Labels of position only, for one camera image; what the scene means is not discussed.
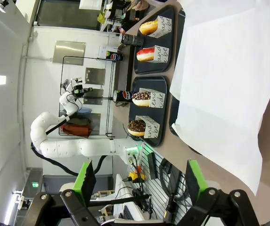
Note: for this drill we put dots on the person's hand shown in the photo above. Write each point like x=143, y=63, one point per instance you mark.
x=141, y=5

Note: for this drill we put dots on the chocolate glazed donut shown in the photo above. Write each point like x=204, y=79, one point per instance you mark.
x=136, y=127

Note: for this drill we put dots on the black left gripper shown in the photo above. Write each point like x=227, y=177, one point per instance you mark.
x=78, y=90

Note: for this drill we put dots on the blue plastic bin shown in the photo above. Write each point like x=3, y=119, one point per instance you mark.
x=85, y=111

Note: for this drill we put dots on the white printed paper sleeve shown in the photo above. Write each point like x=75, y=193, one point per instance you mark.
x=164, y=26
x=158, y=100
x=152, y=128
x=161, y=54

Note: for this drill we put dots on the large grey wall plate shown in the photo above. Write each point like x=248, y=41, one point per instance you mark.
x=69, y=53

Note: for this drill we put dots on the cluttered background shelf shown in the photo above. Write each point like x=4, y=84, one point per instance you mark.
x=116, y=16

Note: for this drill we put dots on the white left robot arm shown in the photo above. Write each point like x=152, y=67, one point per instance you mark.
x=61, y=146

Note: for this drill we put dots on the white overhead camera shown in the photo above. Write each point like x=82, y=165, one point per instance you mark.
x=2, y=5

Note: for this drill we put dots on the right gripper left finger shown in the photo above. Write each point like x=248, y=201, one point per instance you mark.
x=87, y=181

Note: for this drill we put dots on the black power adapter brick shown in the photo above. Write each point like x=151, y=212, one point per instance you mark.
x=152, y=166

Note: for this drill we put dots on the sprinkled chocolate donut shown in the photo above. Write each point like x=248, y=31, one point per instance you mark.
x=141, y=99

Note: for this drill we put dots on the yellow glazed donut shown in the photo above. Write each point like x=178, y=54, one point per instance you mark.
x=148, y=27

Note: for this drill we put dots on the dark navy serving tray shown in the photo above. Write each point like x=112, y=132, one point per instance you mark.
x=173, y=110
x=180, y=35
x=163, y=40
x=149, y=83

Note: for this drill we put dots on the green exit sign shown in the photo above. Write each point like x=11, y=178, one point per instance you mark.
x=35, y=184

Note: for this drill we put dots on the small grey wall plate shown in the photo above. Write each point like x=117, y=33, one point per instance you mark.
x=95, y=76

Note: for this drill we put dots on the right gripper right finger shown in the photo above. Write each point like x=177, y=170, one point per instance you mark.
x=196, y=181

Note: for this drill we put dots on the red and white donut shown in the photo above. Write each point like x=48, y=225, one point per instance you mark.
x=145, y=54

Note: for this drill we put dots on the large white paper sheet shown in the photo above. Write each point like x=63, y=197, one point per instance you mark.
x=224, y=82

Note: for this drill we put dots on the white slatted side panel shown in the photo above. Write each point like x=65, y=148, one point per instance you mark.
x=149, y=188

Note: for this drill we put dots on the red cloth bundle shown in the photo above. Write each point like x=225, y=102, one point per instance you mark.
x=76, y=129

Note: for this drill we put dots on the yellow emergency stop box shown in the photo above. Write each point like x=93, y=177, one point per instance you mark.
x=136, y=176

